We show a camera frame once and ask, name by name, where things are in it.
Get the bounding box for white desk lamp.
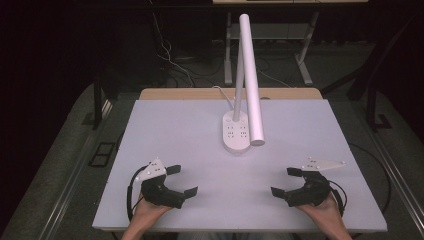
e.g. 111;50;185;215
221;13;266;155

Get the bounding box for black cable on floor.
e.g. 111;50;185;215
347;142;392;215

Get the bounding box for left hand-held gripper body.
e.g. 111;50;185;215
134;158;186;210

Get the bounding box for black metal stand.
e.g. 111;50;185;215
364;79;394;132

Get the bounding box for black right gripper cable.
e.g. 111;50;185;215
327;179;348;218

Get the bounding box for white lamp cable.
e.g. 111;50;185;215
212;85;235;105

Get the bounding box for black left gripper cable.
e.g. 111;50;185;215
125;165;149;222

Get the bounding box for person's right hand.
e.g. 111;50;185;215
295;193;345;231

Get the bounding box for white floor cables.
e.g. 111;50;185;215
150;11;197;88

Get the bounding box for person's left hand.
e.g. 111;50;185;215
130;195;174;228

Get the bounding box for white metal table frame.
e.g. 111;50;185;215
224;11;320;88

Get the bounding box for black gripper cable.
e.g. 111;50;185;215
327;179;348;218
125;165;149;222

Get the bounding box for black rectangular floor frame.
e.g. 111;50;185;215
87;141;117;168

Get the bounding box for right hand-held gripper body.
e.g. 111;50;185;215
285;156;347;208

